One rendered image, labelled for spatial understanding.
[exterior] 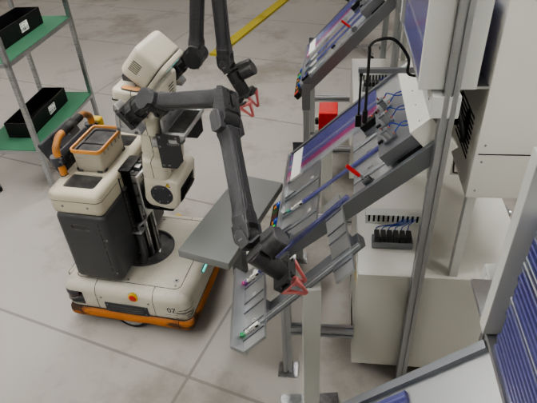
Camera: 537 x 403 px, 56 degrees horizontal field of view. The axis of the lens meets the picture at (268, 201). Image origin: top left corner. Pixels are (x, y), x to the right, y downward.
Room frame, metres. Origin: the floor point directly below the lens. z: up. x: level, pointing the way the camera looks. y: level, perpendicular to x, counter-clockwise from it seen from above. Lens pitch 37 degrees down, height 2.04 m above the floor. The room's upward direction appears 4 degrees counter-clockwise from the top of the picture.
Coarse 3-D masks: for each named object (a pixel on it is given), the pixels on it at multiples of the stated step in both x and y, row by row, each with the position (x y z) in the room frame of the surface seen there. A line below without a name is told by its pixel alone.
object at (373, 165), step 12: (384, 84) 2.02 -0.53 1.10; (396, 84) 1.93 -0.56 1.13; (360, 132) 1.79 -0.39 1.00; (372, 132) 1.72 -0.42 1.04; (360, 144) 1.70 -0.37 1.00; (372, 144) 1.63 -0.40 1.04; (360, 156) 1.62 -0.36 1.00; (372, 156) 1.56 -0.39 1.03; (360, 168) 1.54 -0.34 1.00; (372, 168) 1.48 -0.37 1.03; (384, 168) 1.43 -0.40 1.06; (360, 180) 1.46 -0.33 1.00
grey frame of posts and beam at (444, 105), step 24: (456, 24) 1.30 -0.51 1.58; (456, 48) 1.30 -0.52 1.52; (456, 72) 1.31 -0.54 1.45; (432, 96) 1.32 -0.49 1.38; (456, 96) 1.30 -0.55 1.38; (432, 168) 1.30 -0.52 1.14; (432, 192) 1.30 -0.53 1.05; (432, 216) 1.30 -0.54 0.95; (288, 312) 1.38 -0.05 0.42; (408, 312) 1.30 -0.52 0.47; (288, 336) 1.38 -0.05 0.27; (408, 336) 1.31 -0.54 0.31; (288, 360) 1.38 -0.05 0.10
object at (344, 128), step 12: (372, 96) 1.98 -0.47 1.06; (360, 108) 1.96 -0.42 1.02; (372, 108) 1.88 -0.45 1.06; (336, 120) 2.04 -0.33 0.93; (348, 120) 1.95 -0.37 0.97; (324, 132) 2.02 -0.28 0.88; (336, 132) 1.93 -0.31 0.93; (348, 132) 1.85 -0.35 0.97; (312, 144) 2.01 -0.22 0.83; (324, 144) 1.92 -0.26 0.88; (336, 144) 1.83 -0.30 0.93; (300, 156) 1.99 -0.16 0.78; (312, 156) 1.90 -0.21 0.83; (324, 156) 1.83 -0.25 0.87; (300, 168) 1.88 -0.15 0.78; (288, 180) 1.86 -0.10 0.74
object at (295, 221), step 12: (312, 168) 1.82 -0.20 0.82; (300, 180) 1.80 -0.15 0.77; (312, 180) 1.73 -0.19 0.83; (288, 192) 1.79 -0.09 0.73; (300, 192) 1.71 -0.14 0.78; (288, 204) 1.69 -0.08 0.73; (312, 204) 1.55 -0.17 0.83; (288, 216) 1.60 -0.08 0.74; (300, 216) 1.54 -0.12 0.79; (312, 216) 1.48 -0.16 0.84; (288, 228) 1.52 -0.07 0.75; (300, 228) 1.46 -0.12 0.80
